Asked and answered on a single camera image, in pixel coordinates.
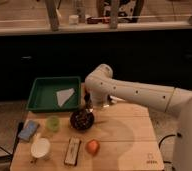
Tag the rectangular brown box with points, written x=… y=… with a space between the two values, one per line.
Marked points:
x=72 y=151

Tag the dark bowl with food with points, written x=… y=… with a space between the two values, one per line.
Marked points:
x=81 y=120

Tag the green plastic tray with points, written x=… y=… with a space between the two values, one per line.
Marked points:
x=43 y=96

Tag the blue sponge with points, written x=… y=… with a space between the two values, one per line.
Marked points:
x=29 y=130

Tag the white folded paper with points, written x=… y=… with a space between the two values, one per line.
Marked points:
x=64 y=95

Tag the white cup on shelf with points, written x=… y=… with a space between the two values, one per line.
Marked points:
x=73 y=19

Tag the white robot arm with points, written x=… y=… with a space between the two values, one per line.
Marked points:
x=175 y=101

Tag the white paper cup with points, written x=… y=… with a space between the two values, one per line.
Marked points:
x=40 y=149

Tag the white handled dish brush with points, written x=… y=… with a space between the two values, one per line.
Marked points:
x=114 y=99

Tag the green plastic cup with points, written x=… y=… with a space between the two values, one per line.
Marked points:
x=52 y=123

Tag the orange fruit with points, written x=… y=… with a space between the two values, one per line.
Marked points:
x=92 y=147

